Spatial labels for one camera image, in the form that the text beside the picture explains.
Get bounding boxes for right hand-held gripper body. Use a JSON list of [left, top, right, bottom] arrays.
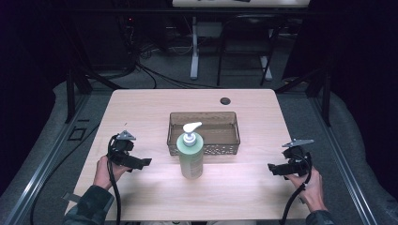
[[281, 139, 314, 177]]

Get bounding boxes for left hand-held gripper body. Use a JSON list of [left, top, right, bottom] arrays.
[[107, 129, 137, 167]]

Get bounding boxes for green pump soap bottle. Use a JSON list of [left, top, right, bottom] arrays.
[[176, 121, 205, 181]]

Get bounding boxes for brown transparent plastic basket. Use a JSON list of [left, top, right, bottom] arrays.
[[166, 111, 241, 157]]

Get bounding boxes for person's right hand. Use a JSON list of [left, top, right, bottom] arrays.
[[285, 167, 329, 214]]

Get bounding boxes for person's left hand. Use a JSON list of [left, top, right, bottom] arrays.
[[93, 155, 132, 191]]

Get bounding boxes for grey tape strip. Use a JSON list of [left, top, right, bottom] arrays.
[[61, 191, 83, 203]]

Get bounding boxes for white desk leg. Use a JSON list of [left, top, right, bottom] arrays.
[[260, 55, 273, 83], [190, 16, 200, 81]]

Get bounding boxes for black chair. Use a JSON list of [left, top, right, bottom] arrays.
[[216, 13, 286, 87]]

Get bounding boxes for white background desk top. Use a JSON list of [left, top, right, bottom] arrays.
[[171, 0, 311, 8]]

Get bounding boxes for right hand-held gripper black cable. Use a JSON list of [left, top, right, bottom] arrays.
[[280, 152, 314, 225]]

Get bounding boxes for hand-held gripper black cable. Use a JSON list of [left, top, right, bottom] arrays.
[[280, 152, 314, 225], [106, 134, 122, 225]]

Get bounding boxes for left hand-held gripper black cable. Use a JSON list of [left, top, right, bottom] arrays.
[[106, 134, 122, 225]]

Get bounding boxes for aluminium floor rail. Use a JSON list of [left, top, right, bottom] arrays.
[[308, 96, 378, 225], [1, 93, 92, 225]]

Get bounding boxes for thin black floor cable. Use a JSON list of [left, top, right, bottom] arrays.
[[29, 124, 101, 225]]

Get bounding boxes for black frame post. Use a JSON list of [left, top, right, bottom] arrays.
[[65, 68, 77, 124], [322, 67, 332, 128]]

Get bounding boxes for black floor cables bundle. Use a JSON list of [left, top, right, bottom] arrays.
[[125, 18, 222, 90]]

